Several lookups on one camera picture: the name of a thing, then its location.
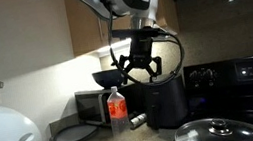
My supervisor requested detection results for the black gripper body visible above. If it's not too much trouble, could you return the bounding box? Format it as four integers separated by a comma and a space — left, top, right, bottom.
127, 35, 158, 71

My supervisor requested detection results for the clear bottle with red label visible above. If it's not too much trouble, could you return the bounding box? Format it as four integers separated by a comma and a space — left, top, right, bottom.
104, 84, 133, 141

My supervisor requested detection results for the dark grey air fryer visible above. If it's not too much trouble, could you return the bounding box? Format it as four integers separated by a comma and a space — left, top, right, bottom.
139, 71, 191, 133

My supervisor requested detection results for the under-cabinet light strip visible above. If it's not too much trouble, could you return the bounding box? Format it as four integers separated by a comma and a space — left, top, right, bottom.
94, 36, 134, 56

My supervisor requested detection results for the dark blue bowl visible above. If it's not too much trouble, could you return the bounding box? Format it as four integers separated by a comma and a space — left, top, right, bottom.
90, 66, 131, 91

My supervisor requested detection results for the silver black microwave oven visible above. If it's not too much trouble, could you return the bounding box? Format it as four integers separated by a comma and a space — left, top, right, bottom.
73, 80, 149, 133

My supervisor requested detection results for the silver lying can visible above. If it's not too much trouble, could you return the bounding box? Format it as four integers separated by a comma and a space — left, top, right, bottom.
127, 112, 149, 131

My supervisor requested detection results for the grey round plate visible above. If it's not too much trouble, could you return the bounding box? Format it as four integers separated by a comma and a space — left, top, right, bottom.
51, 121, 102, 141

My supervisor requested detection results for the black electric stove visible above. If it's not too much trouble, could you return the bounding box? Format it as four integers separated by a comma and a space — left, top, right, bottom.
181, 56, 253, 141

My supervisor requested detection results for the glass pot lid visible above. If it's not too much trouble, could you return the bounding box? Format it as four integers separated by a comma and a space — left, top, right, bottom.
171, 111, 253, 141

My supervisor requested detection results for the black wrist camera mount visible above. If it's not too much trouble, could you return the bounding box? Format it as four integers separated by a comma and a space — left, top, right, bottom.
110, 21, 172, 45

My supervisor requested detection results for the wooden wall cabinet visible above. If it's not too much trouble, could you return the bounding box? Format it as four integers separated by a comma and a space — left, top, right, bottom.
63, 0, 183, 58

